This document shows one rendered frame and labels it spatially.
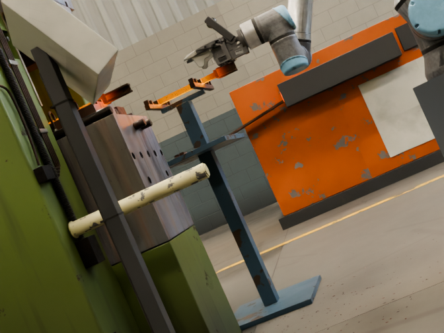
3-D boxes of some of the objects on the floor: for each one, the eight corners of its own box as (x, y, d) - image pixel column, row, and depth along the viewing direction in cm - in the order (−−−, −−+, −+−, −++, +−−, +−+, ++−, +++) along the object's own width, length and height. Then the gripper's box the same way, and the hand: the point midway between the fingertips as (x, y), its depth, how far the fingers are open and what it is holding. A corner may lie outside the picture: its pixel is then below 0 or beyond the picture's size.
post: (217, 426, 171) (49, 45, 174) (215, 433, 167) (42, 43, 170) (203, 431, 172) (36, 51, 174) (200, 439, 168) (29, 49, 170)
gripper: (247, 49, 215) (189, 77, 219) (252, 53, 226) (196, 80, 230) (236, 25, 215) (178, 53, 219) (242, 30, 226) (186, 57, 230)
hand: (187, 57), depth 224 cm, fingers open, 4 cm apart
